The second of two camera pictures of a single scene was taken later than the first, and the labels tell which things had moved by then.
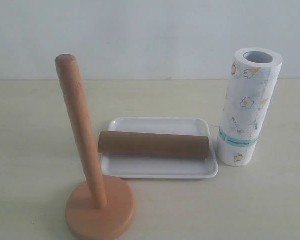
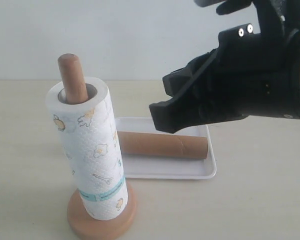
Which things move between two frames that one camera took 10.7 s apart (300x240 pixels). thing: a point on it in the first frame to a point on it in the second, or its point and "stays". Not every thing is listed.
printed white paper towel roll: x=252 y=83 to x=90 y=136
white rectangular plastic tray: x=128 y=165 stays
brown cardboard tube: x=154 y=145 stays
